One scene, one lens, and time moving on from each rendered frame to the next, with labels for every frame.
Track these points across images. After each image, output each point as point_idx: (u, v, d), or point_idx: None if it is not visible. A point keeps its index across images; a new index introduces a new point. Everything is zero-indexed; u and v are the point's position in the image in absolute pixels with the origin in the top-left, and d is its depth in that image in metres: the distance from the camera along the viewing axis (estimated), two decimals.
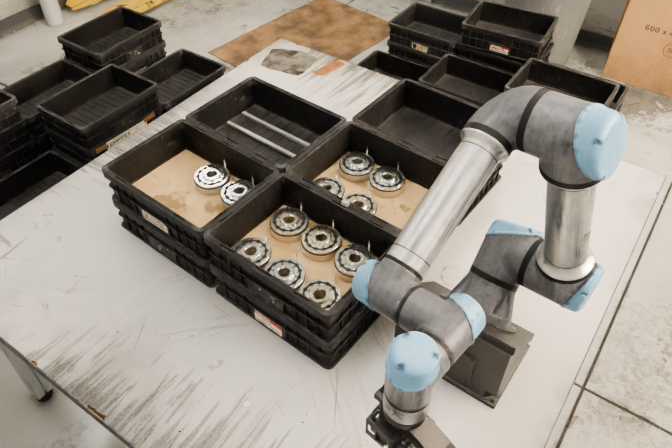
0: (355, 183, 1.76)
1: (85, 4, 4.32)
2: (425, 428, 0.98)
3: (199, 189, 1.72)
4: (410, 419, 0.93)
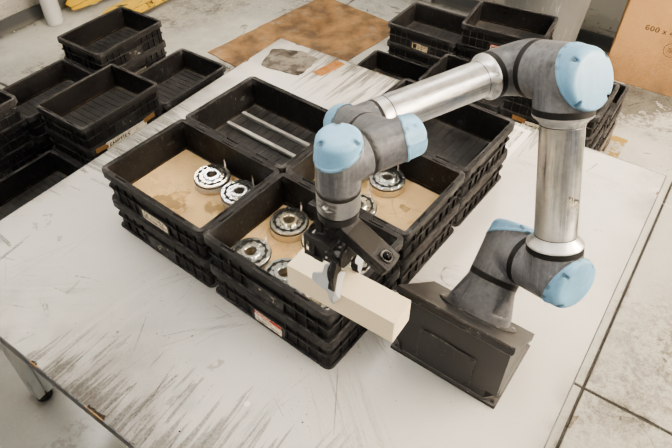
0: None
1: (85, 4, 4.32)
2: (358, 229, 1.05)
3: (199, 189, 1.72)
4: (342, 212, 0.99)
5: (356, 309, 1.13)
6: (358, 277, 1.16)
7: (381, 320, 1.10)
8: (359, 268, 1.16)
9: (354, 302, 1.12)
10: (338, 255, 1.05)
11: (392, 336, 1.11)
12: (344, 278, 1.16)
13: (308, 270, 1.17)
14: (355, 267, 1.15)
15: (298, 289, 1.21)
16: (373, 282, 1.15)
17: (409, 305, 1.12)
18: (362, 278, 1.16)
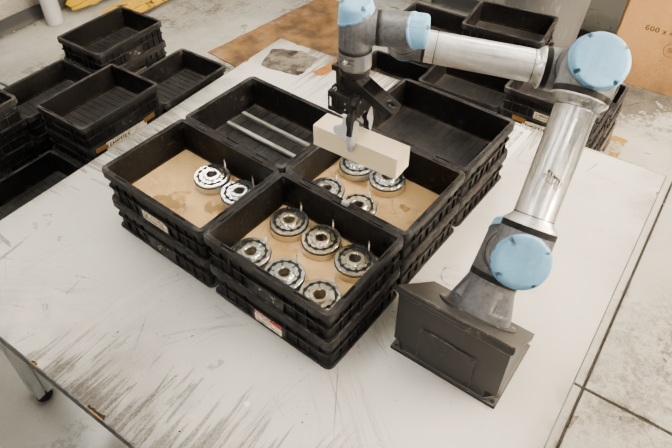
0: (355, 183, 1.76)
1: (85, 4, 4.32)
2: (370, 84, 1.38)
3: (199, 189, 1.72)
4: (358, 65, 1.32)
5: (367, 154, 1.46)
6: (368, 132, 1.49)
7: (387, 160, 1.43)
8: (370, 125, 1.49)
9: (366, 147, 1.45)
10: (354, 104, 1.38)
11: (395, 173, 1.44)
12: (358, 133, 1.49)
13: (330, 128, 1.50)
14: (366, 124, 1.48)
15: (321, 146, 1.54)
16: (381, 135, 1.48)
17: (408, 150, 1.45)
18: (372, 133, 1.49)
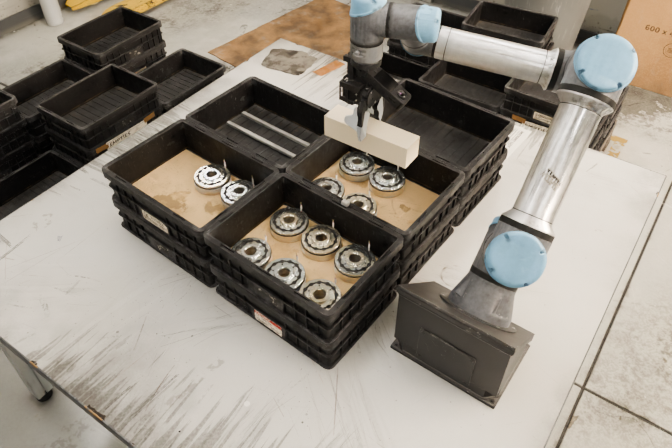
0: (355, 183, 1.76)
1: (85, 4, 4.32)
2: (381, 75, 1.41)
3: (199, 189, 1.72)
4: (370, 56, 1.35)
5: (378, 144, 1.49)
6: (379, 122, 1.52)
7: (397, 149, 1.46)
8: (380, 116, 1.52)
9: (376, 137, 1.48)
10: (366, 94, 1.41)
11: (405, 162, 1.47)
12: (368, 123, 1.52)
13: (341, 119, 1.53)
14: (377, 114, 1.51)
15: (332, 137, 1.57)
16: (391, 125, 1.51)
17: (418, 140, 1.48)
18: (382, 123, 1.52)
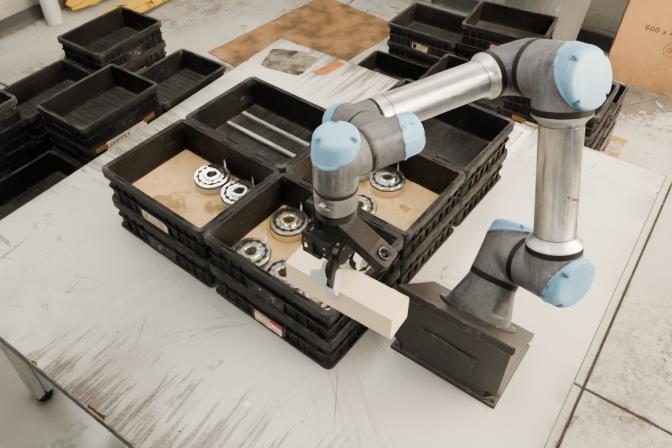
0: None
1: (85, 4, 4.32)
2: (356, 226, 1.05)
3: (199, 189, 1.72)
4: (340, 209, 1.00)
5: (354, 306, 1.13)
6: (356, 274, 1.16)
7: (379, 317, 1.11)
8: (357, 265, 1.16)
9: (352, 299, 1.12)
10: (336, 252, 1.06)
11: (390, 333, 1.11)
12: (342, 275, 1.16)
13: (307, 268, 1.18)
14: (353, 264, 1.16)
15: (297, 286, 1.22)
16: (372, 279, 1.16)
17: (407, 302, 1.13)
18: (360, 275, 1.16)
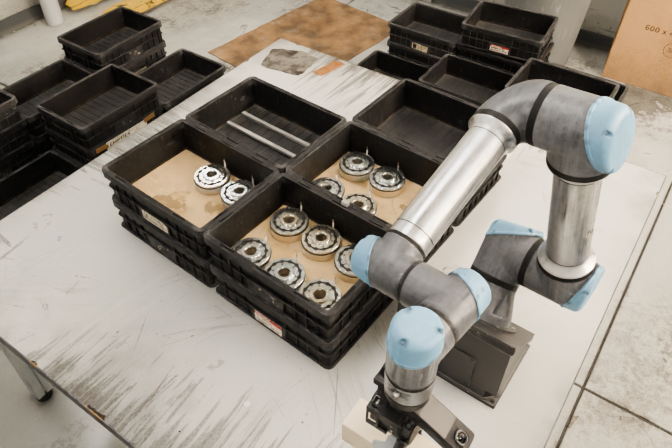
0: (355, 183, 1.76)
1: (85, 4, 4.32)
2: (430, 407, 0.94)
3: (199, 189, 1.72)
4: (416, 399, 0.88)
5: None
6: (421, 440, 1.05)
7: None
8: (423, 431, 1.05)
9: None
10: (407, 435, 0.94)
11: None
12: None
13: (366, 431, 1.06)
14: (419, 430, 1.05)
15: (353, 446, 1.10)
16: (439, 447, 1.04)
17: None
18: (426, 442, 1.05)
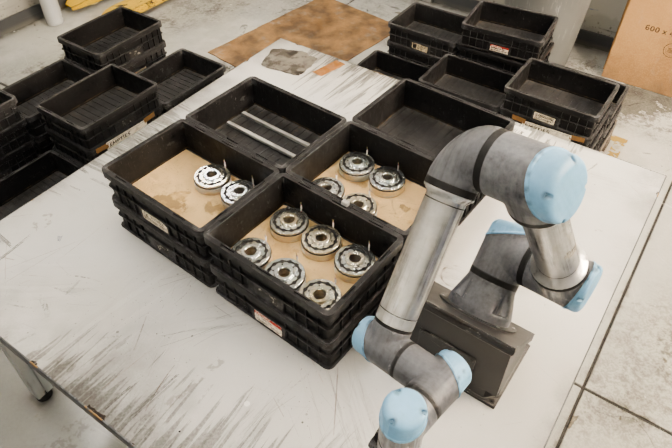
0: (355, 183, 1.76)
1: (85, 4, 4.32)
2: None
3: (199, 189, 1.72)
4: None
5: None
6: None
7: None
8: None
9: None
10: None
11: None
12: None
13: None
14: None
15: None
16: None
17: None
18: None
